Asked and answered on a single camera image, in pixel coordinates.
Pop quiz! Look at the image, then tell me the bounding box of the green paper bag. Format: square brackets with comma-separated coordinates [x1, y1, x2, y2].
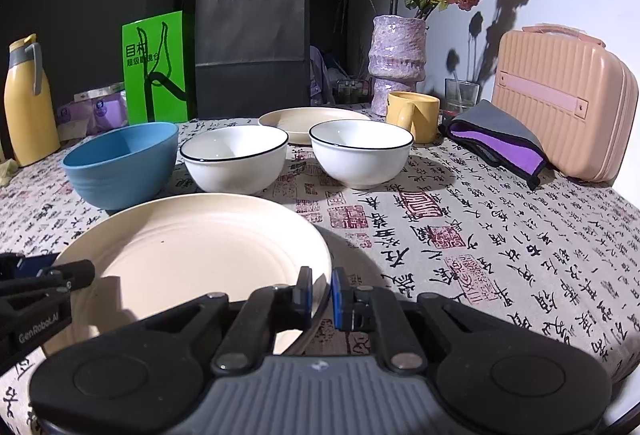
[121, 10, 190, 126]

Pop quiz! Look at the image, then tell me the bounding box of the blue bowl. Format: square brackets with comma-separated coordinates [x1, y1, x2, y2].
[62, 121, 180, 210]

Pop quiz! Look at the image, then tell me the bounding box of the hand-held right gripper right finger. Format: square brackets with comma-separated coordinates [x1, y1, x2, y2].
[331, 266, 521, 375]

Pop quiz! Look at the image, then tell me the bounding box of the white bowl with black rim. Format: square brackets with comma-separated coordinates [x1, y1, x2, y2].
[308, 120, 415, 190]
[179, 125, 290, 194]

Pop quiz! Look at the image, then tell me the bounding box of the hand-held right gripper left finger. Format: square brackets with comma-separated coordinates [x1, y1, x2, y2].
[132, 266, 315, 376]

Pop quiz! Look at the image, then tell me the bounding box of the pink small suitcase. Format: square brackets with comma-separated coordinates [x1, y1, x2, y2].
[491, 24, 640, 183]

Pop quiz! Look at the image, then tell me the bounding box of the small cream plate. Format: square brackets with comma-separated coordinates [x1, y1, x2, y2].
[257, 106, 373, 146]

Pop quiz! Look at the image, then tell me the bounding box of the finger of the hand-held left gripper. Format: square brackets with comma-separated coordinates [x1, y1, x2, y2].
[0, 259, 96, 311]
[0, 252, 61, 283]

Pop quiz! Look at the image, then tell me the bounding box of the calligraphy printed tablecloth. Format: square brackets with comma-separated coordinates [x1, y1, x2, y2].
[0, 107, 640, 435]

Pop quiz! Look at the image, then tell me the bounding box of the grey and purple cloth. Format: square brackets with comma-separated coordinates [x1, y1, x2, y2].
[439, 100, 551, 190]

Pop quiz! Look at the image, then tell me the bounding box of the purple tissue pack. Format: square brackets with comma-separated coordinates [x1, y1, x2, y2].
[55, 102, 93, 138]
[89, 92, 128, 132]

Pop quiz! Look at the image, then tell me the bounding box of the clear drinking glass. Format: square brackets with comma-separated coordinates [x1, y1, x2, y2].
[444, 77, 481, 116]

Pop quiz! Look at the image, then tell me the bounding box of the yellow mug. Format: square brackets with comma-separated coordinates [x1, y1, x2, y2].
[385, 91, 441, 144]

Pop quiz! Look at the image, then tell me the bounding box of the yellow thermos jug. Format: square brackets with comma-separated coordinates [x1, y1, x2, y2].
[4, 33, 62, 167]

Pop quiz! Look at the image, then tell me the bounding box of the purple ceramic vase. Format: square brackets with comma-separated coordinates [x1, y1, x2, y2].
[368, 15, 429, 116]

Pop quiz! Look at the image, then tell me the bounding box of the black paper bag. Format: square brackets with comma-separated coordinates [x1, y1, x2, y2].
[194, 0, 312, 120]

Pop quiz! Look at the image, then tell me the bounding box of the small white box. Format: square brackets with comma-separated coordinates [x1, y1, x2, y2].
[74, 82, 126, 102]

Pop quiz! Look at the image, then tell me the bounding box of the large cream plate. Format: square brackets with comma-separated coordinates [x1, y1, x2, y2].
[42, 194, 333, 356]

